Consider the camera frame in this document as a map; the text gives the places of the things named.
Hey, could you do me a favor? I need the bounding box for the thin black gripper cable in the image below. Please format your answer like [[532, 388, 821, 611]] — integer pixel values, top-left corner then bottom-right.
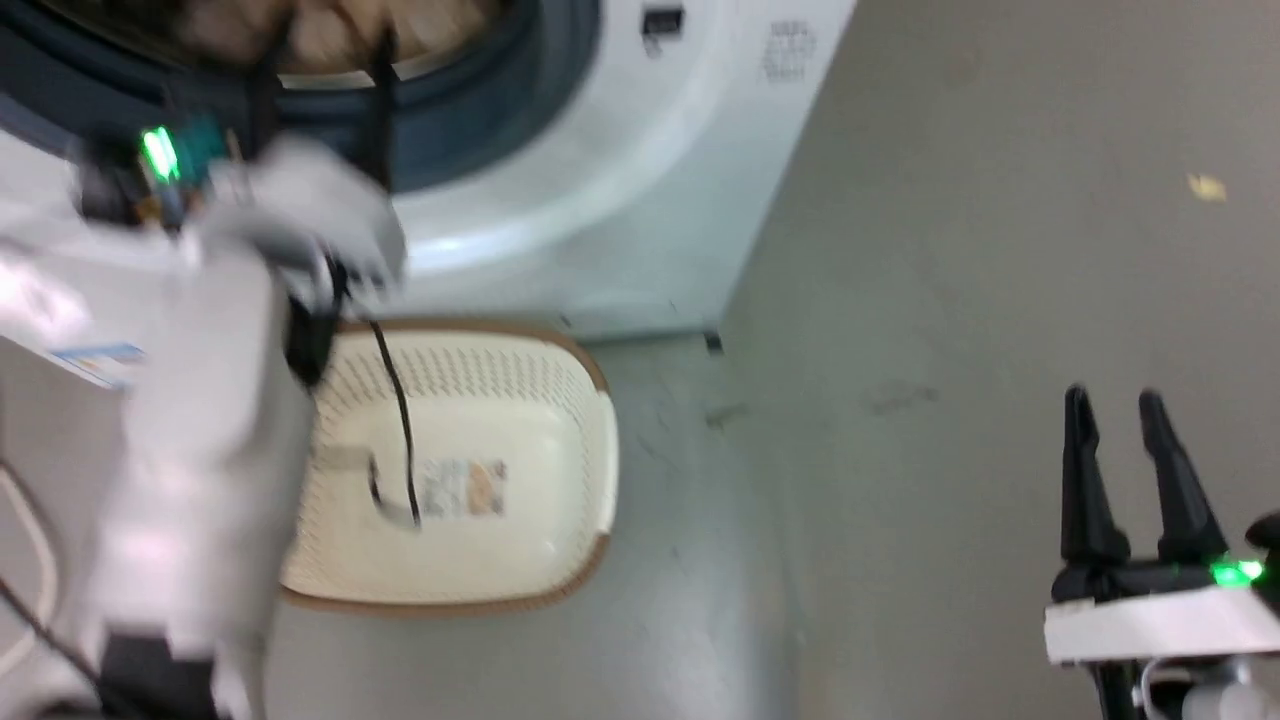
[[366, 318, 425, 533]]

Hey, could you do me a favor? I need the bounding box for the white front-load washing machine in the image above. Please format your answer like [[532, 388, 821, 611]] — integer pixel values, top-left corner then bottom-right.
[[0, 0, 859, 346]]

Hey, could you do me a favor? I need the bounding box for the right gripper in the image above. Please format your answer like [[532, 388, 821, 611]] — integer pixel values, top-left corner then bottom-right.
[[1043, 384, 1280, 667]]

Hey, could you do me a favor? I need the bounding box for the tan plush laundry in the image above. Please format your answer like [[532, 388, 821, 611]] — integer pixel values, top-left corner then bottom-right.
[[40, 0, 506, 79]]

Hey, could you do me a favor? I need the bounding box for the printed sticker label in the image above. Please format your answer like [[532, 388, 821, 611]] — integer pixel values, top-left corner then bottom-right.
[[422, 458, 509, 519]]

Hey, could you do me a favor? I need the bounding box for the cream laundry basket brown rim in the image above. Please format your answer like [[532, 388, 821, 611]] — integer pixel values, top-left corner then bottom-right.
[[278, 318, 621, 615]]

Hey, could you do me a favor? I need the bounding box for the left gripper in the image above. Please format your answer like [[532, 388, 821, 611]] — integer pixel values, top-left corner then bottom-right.
[[72, 28, 409, 306]]

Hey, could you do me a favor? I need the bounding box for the black floor cable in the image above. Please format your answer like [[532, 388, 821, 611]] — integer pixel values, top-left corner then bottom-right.
[[0, 576, 103, 693]]

